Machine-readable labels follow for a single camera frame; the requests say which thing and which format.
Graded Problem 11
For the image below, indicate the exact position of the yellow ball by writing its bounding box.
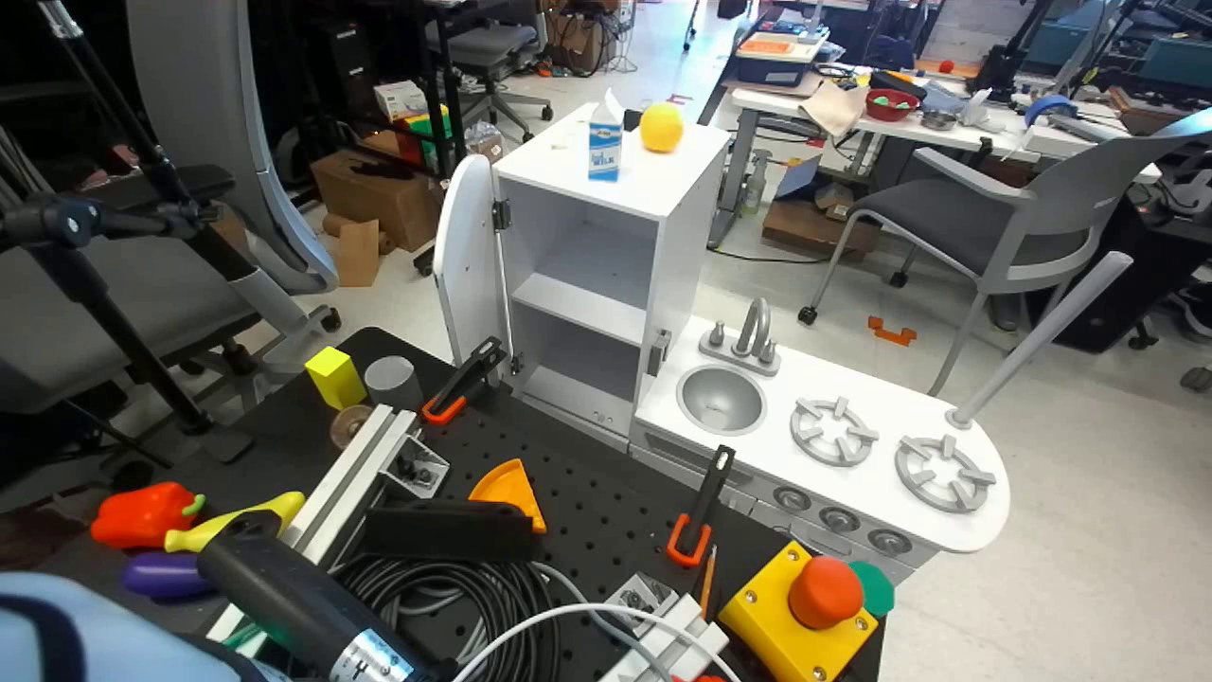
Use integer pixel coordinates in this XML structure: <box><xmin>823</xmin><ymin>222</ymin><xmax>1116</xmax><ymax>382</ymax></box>
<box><xmin>639</xmin><ymin>101</ymin><xmax>685</xmax><ymax>154</ymax></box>

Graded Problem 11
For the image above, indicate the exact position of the white toy kitchen set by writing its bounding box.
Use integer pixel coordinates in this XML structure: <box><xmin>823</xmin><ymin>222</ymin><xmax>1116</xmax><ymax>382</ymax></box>
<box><xmin>430</xmin><ymin>106</ymin><xmax>1010</xmax><ymax>578</ymax></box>

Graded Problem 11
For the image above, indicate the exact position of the orange black clamp left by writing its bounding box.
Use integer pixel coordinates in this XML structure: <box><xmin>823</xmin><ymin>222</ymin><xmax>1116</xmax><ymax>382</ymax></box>
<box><xmin>420</xmin><ymin>336</ymin><xmax>503</xmax><ymax>426</ymax></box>

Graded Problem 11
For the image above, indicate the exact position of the orange black clamp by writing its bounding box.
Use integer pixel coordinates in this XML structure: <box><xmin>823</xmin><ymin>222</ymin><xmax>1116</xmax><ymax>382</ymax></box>
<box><xmin>420</xmin><ymin>336</ymin><xmax>503</xmax><ymax>426</ymax></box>
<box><xmin>663</xmin><ymin>443</ymin><xmax>736</xmax><ymax>568</ymax></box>

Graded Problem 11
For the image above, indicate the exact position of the silver toy faucet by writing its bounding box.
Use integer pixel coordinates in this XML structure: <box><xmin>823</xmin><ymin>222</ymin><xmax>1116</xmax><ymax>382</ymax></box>
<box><xmin>698</xmin><ymin>300</ymin><xmax>781</xmax><ymax>373</ymax></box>

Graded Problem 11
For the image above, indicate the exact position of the orange funnel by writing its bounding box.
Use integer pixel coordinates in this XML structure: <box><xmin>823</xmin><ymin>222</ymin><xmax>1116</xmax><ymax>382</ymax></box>
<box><xmin>468</xmin><ymin>459</ymin><xmax>550</xmax><ymax>535</ymax></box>

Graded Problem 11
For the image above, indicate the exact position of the orange black clamp right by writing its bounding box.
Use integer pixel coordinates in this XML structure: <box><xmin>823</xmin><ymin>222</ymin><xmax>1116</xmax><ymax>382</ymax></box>
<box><xmin>663</xmin><ymin>443</ymin><xmax>736</xmax><ymax>568</ymax></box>

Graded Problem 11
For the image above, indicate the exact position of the white blue carton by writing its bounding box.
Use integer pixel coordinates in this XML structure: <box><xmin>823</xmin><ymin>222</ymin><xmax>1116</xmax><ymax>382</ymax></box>
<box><xmin>587</xmin><ymin>93</ymin><xmax>625</xmax><ymax>181</ymax></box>

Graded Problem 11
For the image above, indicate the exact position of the grey disc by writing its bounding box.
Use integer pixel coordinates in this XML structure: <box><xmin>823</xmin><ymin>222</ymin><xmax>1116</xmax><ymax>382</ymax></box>
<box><xmin>363</xmin><ymin>354</ymin><xmax>418</xmax><ymax>392</ymax></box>

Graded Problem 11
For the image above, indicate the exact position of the yellow block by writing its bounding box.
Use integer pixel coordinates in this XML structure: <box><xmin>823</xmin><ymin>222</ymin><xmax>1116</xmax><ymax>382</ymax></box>
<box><xmin>304</xmin><ymin>344</ymin><xmax>363</xmax><ymax>408</ymax></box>

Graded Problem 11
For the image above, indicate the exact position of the cardboard box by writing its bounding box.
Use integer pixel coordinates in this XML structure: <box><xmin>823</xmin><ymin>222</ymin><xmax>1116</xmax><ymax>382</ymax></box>
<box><xmin>309</xmin><ymin>150</ymin><xmax>439</xmax><ymax>251</ymax></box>

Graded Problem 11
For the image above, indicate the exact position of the yellow emergency stop button box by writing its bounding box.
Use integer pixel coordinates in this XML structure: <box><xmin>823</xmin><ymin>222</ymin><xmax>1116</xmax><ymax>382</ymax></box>
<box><xmin>721</xmin><ymin>541</ymin><xmax>895</xmax><ymax>682</ymax></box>

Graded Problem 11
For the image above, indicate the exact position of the grey toy burner right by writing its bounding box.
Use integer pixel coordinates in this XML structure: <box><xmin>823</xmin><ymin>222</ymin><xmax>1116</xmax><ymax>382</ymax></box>
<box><xmin>895</xmin><ymin>437</ymin><xmax>995</xmax><ymax>516</ymax></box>

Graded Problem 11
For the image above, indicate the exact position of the cluttered white desk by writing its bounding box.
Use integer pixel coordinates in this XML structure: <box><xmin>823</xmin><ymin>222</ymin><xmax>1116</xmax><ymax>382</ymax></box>
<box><xmin>709</xmin><ymin>74</ymin><xmax>1130</xmax><ymax>247</ymax></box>

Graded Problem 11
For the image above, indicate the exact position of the grey office chair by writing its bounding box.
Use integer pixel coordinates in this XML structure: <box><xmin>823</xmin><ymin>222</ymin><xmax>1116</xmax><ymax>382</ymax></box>
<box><xmin>798</xmin><ymin>108</ymin><xmax>1212</xmax><ymax>392</ymax></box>

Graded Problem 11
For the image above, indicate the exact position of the yellow toy banana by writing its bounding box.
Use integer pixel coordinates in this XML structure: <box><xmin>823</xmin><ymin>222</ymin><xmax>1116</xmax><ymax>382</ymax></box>
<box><xmin>161</xmin><ymin>488</ymin><xmax>308</xmax><ymax>554</ymax></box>

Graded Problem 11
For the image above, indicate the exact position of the purple toy eggplant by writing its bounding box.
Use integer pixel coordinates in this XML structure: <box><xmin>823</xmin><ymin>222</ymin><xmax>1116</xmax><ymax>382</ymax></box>
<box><xmin>122</xmin><ymin>554</ymin><xmax>211</xmax><ymax>603</ymax></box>

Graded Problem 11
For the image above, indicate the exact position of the orange toy pepper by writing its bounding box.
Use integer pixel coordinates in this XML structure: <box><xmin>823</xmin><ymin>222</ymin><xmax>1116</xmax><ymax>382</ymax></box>
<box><xmin>92</xmin><ymin>481</ymin><xmax>203</xmax><ymax>549</ymax></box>

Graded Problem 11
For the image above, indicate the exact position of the white cable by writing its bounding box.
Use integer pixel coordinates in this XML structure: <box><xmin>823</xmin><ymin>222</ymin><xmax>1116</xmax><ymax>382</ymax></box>
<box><xmin>447</xmin><ymin>559</ymin><xmax>750</xmax><ymax>682</ymax></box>

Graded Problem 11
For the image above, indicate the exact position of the black coiled cable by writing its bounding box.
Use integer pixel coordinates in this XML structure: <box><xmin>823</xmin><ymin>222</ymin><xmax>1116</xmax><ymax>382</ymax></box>
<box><xmin>334</xmin><ymin>554</ymin><xmax>570</xmax><ymax>682</ymax></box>

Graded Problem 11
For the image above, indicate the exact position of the aluminium extrusion rail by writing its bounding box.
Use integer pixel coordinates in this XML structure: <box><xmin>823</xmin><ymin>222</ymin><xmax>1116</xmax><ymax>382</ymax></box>
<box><xmin>207</xmin><ymin>406</ymin><xmax>418</xmax><ymax>639</ymax></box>

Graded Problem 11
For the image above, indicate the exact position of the black camera tripod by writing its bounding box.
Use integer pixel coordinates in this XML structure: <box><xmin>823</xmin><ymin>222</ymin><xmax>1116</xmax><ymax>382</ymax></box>
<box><xmin>0</xmin><ymin>0</ymin><xmax>346</xmax><ymax>440</ymax></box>

